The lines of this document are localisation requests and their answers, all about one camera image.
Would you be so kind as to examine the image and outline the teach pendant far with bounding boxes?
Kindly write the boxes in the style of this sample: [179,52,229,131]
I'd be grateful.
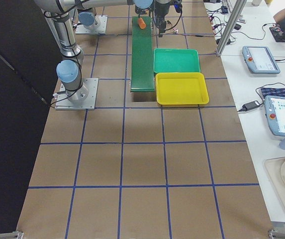
[242,46,281,75]

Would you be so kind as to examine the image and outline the blue patterned cloth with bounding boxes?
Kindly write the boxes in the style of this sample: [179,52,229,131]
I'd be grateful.
[260,87,285,99]

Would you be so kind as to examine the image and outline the beige tray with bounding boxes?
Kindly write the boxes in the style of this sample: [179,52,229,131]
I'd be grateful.
[264,156,285,219]

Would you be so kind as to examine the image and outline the green plastic tray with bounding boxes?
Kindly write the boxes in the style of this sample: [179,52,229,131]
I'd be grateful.
[153,48,201,74]

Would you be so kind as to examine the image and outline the yellow plastic tray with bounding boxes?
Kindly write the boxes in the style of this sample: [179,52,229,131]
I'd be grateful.
[155,72,209,105]

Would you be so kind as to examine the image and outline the plain orange cylinder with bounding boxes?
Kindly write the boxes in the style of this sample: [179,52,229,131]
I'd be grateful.
[137,17,146,29]

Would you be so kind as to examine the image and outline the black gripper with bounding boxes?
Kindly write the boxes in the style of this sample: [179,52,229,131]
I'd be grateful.
[154,0,170,31]

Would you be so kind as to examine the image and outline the black power adapter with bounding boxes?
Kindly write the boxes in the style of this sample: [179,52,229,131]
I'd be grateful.
[240,101,261,112]

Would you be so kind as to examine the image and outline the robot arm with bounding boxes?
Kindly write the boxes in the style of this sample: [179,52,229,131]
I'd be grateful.
[35,0,89,106]

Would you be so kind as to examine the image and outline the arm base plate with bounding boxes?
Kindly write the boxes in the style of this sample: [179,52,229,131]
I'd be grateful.
[54,78,98,110]
[76,12,107,35]

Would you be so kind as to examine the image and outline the aluminium frame post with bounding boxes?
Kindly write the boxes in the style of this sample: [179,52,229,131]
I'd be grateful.
[216,0,247,56]

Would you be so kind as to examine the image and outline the teach pendant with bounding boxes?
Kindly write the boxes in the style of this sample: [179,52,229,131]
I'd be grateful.
[264,96,285,136]
[242,46,281,75]

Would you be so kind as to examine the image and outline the teach pendant near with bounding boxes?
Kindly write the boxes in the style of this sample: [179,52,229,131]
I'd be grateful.
[264,96,285,136]

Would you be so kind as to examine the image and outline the green conveyor belt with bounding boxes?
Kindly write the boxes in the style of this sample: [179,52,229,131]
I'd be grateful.
[130,16,155,92]

